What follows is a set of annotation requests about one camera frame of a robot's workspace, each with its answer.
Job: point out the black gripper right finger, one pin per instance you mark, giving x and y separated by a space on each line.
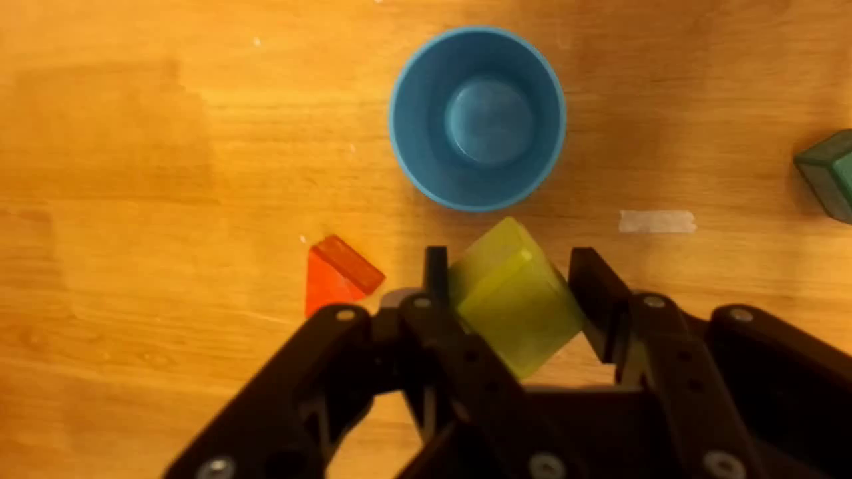
709 389

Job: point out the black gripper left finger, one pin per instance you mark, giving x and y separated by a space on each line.
328 389

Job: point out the yellow block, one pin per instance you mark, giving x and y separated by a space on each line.
516 302

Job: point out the orange triangular block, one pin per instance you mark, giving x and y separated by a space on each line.
338 274

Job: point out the green block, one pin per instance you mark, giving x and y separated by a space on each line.
829 173

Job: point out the light blue cup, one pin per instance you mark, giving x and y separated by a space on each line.
480 121

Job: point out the white tape strip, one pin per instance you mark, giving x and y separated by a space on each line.
657 222

